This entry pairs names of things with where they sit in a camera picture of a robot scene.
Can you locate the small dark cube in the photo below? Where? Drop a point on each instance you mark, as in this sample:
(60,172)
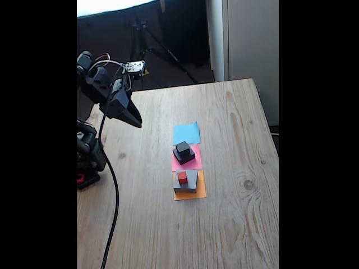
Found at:
(182,148)

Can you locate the small red cube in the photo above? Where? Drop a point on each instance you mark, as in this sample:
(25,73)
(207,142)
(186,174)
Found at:
(182,177)

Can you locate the large grey block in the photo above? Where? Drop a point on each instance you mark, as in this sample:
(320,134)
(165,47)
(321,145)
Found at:
(192,179)

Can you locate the yellow tape under tall tripod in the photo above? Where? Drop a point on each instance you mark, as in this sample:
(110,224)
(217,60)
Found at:
(146,73)

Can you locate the blue paper sheet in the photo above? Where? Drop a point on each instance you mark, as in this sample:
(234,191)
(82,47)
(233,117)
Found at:
(188,133)

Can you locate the tall black tripod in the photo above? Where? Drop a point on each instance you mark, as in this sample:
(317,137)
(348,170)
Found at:
(151,50)

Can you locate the medium dark block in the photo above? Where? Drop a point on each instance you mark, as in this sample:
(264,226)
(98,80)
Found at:
(182,160)

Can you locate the pink paper sheet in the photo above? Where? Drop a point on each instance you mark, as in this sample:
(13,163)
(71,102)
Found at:
(197,164)

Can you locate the bright white light panel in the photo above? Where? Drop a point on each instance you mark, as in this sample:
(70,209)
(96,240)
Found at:
(112,5)

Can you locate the orange paper sheet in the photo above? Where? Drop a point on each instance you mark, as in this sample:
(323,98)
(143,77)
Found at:
(202,191)

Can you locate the white cabinet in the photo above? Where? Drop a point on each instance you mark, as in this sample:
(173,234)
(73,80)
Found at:
(252,42)

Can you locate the small wrist camera board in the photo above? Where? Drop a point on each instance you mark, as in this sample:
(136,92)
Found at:
(134,66)

